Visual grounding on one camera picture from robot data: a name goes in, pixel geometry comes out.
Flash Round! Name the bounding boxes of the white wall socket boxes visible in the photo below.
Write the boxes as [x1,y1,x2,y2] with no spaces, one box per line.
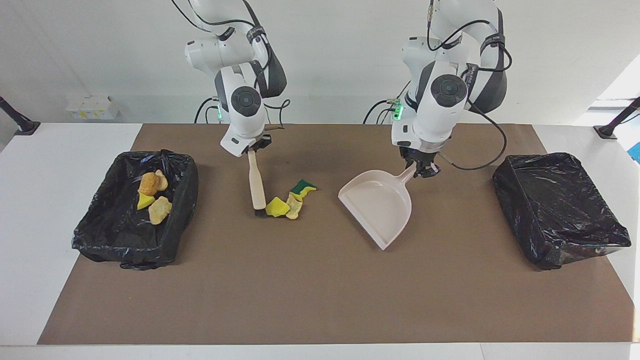
[66,95,120,121]

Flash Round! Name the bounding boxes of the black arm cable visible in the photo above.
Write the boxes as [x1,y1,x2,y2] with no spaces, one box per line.
[440,97,508,172]
[262,99,292,132]

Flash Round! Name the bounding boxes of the beige plastic dustpan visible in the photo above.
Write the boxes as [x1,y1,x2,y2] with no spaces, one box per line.
[338,165,417,251]

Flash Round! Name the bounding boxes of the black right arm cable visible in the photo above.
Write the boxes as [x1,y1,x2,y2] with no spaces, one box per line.
[262,99,292,132]

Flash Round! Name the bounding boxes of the striped puff pastry bread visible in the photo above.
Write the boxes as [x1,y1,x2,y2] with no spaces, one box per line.
[148,196,173,225]

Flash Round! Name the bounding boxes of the brown oval bun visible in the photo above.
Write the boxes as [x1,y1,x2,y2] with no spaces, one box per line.
[138,172,161,196]

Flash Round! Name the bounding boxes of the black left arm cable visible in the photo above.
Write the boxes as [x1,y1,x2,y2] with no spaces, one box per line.
[440,97,508,172]

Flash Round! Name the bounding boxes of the black base cable bundle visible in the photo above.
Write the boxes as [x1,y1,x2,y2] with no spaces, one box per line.
[363,98,401,124]

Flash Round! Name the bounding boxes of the black camera stand base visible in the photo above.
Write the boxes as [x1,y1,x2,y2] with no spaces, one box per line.
[0,95,41,136]
[593,96,640,140]

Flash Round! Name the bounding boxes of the brown table mat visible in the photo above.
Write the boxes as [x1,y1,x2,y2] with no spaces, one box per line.
[37,123,636,346]

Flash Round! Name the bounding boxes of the beige brush with black bristles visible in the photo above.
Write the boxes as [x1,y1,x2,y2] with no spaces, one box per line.
[247,150,268,217]

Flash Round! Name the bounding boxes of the black bag lined trash bin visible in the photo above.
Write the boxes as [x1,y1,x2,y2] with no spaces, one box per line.
[492,152,632,271]
[71,148,200,271]

